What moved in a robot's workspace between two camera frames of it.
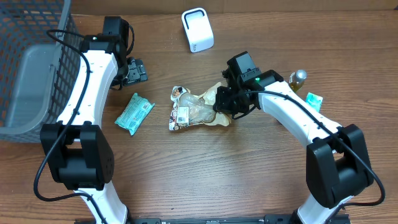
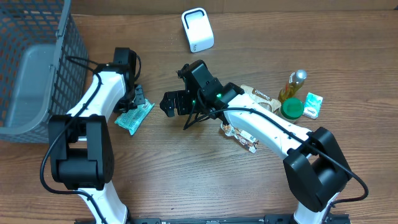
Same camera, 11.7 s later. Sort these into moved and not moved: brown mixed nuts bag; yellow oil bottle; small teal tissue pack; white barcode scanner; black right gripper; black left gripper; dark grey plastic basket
Moved: brown mixed nuts bag; black left gripper; black right gripper
Not moved: yellow oil bottle; small teal tissue pack; white barcode scanner; dark grey plastic basket
